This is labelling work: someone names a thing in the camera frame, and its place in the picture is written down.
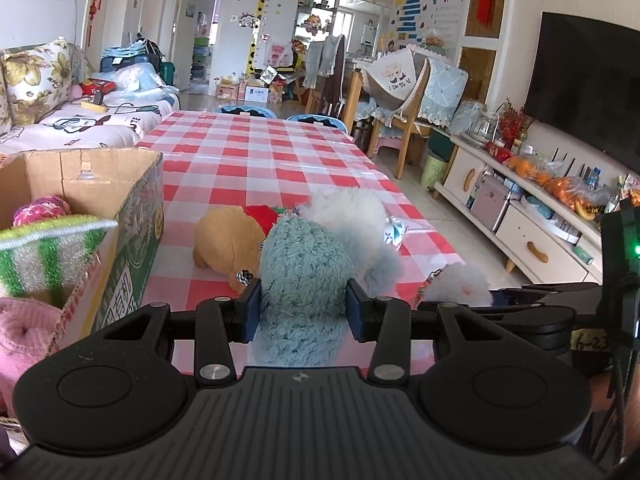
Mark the blue plastic stool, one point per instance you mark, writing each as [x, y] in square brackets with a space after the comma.
[245, 110]
[317, 121]

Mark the silver case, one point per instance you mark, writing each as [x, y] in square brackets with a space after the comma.
[490, 202]

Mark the green storage drawers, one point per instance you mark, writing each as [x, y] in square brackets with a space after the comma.
[202, 55]

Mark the pink plastic stool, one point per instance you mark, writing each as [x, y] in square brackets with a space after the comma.
[387, 144]

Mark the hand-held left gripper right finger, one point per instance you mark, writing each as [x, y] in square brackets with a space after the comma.
[357, 310]

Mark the small red Chinese knot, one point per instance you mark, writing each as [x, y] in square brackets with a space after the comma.
[97, 0]

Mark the chair draped with clothes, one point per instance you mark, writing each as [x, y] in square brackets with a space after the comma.
[335, 70]

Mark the white carton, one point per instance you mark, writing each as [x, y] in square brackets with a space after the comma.
[257, 93]

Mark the green scouring sponge cloth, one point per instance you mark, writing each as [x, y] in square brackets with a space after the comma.
[50, 255]

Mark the green waste bin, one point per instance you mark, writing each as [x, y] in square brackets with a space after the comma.
[432, 172]

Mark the white grey fluffy plush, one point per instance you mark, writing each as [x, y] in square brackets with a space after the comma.
[355, 220]

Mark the giraffe height chart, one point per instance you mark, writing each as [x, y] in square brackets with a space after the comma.
[260, 20]

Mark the floral sofa cushion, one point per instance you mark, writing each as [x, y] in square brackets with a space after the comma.
[35, 80]

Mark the wooden dining table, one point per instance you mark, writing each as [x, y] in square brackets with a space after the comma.
[352, 95]

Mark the magenta knitted ball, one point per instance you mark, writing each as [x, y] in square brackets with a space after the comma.
[42, 210]

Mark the yellow power strip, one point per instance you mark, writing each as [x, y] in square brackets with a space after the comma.
[92, 105]

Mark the glass kettle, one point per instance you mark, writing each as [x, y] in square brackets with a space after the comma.
[482, 122]

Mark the pink knitted cushion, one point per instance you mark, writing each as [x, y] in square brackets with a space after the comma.
[25, 330]

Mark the red box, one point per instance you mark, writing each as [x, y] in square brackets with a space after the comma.
[97, 87]

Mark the dark suitcases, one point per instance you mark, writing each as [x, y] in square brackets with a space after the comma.
[130, 57]

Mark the wooden chair with lace cover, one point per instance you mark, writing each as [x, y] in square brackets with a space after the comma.
[445, 90]

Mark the teal fuzzy plush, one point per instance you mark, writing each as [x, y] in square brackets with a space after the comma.
[300, 270]

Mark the white door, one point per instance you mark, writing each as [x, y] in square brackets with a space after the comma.
[182, 35]

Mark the sofa with cartoon cover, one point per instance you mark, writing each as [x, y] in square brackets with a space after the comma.
[75, 132]

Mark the bag of oranges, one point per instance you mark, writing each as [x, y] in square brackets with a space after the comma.
[532, 170]
[575, 195]

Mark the red berry decoration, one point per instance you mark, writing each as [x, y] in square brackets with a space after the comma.
[512, 122]

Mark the green printed cardboard box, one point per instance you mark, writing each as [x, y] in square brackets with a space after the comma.
[135, 240]

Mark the tan bear plush red hat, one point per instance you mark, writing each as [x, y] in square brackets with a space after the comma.
[225, 240]

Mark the cream printed cover cloth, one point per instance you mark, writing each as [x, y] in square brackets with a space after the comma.
[395, 77]

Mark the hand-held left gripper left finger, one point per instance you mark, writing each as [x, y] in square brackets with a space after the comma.
[250, 310]

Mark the red checked tablecloth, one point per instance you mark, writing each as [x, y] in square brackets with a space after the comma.
[250, 160]

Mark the light blue plastic bag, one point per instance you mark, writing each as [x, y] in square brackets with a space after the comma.
[142, 77]

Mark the cream television cabinet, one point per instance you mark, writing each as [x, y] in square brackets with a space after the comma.
[530, 240]

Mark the small white fluffy plush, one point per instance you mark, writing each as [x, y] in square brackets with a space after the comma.
[460, 285]

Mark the black television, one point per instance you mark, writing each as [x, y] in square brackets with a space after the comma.
[585, 85]

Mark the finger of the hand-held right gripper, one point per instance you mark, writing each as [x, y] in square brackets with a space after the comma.
[540, 292]

